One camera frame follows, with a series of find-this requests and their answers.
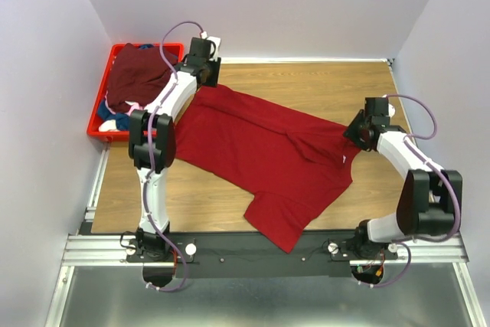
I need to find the red t-shirt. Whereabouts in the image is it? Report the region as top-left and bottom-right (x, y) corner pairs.
(176, 85), (360, 253)

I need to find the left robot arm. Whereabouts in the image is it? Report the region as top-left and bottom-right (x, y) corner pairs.
(129, 34), (221, 263)

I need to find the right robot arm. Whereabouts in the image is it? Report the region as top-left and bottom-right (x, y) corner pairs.
(338, 95), (462, 260)

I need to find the maroon t-shirt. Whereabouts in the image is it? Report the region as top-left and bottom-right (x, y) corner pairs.
(106, 43), (177, 113)

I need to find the pink t-shirt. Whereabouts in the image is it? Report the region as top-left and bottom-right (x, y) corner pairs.
(126, 101), (144, 116)

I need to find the navy blue t-shirt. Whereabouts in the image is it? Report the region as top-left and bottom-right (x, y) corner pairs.
(96, 44), (155, 131)

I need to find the white garment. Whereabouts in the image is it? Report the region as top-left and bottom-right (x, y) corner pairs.
(98, 119), (118, 132)

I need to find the red plastic bin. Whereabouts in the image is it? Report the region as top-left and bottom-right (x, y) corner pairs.
(86, 43), (185, 142)

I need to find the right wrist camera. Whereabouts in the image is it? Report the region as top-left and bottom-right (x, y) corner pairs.
(388, 103), (396, 118)

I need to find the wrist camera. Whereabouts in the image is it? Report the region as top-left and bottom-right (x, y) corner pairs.
(388, 103), (396, 118)
(207, 36), (221, 60)

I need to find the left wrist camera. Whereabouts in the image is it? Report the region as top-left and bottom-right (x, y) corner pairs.
(207, 36), (221, 60)

